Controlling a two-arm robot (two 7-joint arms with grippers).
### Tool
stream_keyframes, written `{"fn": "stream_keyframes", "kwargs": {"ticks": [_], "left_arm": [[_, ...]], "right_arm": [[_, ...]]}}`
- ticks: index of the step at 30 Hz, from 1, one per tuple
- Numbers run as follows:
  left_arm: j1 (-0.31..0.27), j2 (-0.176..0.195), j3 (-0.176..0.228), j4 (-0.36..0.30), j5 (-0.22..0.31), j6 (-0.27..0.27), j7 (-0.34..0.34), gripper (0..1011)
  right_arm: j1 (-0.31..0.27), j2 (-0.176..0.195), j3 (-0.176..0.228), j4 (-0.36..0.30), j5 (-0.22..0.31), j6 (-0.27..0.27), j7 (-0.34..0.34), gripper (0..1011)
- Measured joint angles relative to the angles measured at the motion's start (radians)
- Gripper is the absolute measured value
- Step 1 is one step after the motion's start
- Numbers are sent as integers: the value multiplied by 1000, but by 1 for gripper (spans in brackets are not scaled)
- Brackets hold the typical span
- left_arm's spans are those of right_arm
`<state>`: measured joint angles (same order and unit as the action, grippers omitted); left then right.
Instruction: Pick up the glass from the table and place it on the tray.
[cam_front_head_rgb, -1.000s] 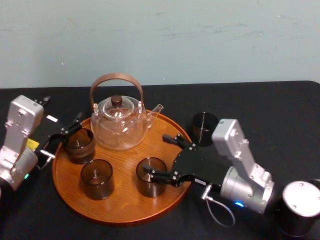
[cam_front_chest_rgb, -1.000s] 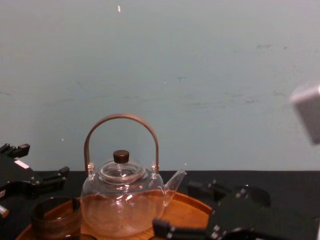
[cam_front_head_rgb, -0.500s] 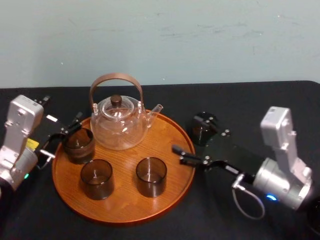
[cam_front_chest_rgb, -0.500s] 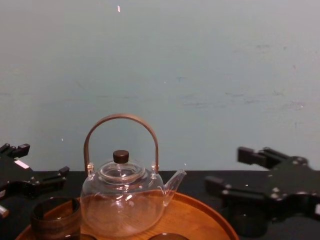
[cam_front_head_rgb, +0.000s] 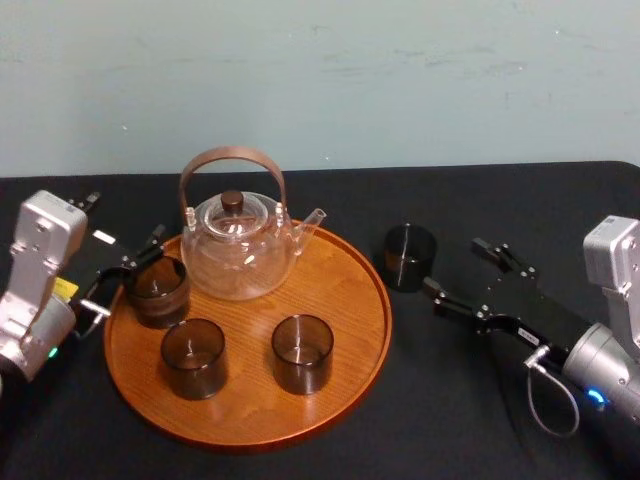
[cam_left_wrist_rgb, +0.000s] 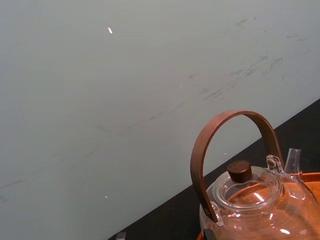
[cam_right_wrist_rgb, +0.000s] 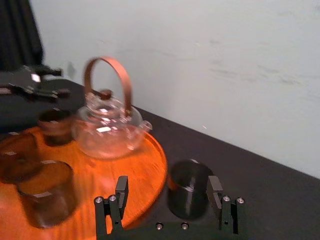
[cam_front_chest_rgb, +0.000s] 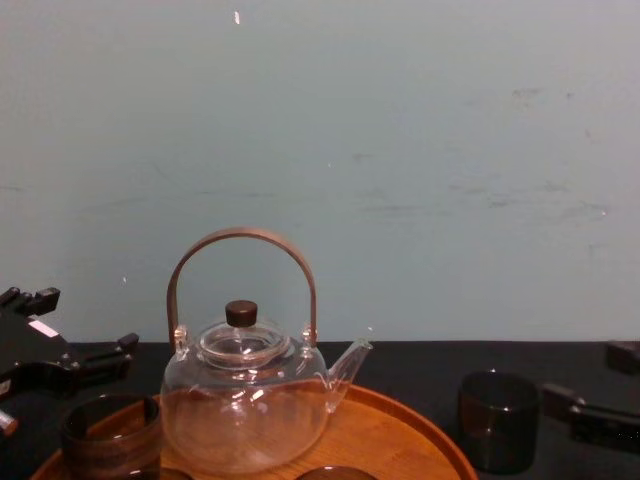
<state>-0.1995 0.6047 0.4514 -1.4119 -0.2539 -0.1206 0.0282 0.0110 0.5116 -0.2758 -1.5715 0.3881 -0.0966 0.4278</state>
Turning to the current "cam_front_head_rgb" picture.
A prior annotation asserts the black tablecloth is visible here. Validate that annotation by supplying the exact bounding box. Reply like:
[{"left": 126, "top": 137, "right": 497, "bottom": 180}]
[{"left": 0, "top": 160, "right": 640, "bottom": 480}]

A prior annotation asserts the left gripper cable silver plug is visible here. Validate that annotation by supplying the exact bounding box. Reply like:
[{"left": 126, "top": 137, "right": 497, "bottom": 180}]
[{"left": 73, "top": 298, "right": 111, "bottom": 338}]

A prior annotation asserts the round wooden tray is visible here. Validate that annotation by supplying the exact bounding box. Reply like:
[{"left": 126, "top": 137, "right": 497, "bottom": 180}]
[{"left": 103, "top": 219, "right": 393, "bottom": 447}]

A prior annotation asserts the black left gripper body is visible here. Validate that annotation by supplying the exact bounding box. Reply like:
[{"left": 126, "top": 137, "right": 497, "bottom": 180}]
[{"left": 55, "top": 215, "right": 132, "bottom": 314}]

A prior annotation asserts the gripper cable silver plug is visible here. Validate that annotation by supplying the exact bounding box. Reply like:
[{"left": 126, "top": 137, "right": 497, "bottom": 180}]
[
  {"left": 73, "top": 298, "right": 111, "bottom": 338},
  {"left": 523, "top": 346, "right": 582, "bottom": 439}
]

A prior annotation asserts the right gripper cable silver plug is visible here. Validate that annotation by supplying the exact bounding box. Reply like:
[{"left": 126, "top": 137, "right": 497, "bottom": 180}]
[{"left": 523, "top": 346, "right": 582, "bottom": 439}]

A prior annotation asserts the smoky glass cup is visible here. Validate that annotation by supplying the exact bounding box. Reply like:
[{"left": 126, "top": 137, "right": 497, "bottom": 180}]
[
  {"left": 123, "top": 255, "right": 191, "bottom": 330},
  {"left": 159, "top": 317, "right": 229, "bottom": 401},
  {"left": 270, "top": 313, "right": 336, "bottom": 397},
  {"left": 383, "top": 223, "right": 439, "bottom": 293}
]

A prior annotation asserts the glass teapot with wooden handle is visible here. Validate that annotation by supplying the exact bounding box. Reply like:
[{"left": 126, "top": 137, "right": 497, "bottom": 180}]
[{"left": 178, "top": 145, "right": 328, "bottom": 302}]

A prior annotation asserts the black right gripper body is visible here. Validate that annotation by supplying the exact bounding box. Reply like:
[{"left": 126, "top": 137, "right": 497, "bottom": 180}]
[{"left": 474, "top": 269, "right": 592, "bottom": 366}]

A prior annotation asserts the glass teapot lid brown knob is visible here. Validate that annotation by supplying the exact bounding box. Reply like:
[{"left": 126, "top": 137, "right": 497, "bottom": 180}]
[{"left": 205, "top": 189, "right": 264, "bottom": 237}]

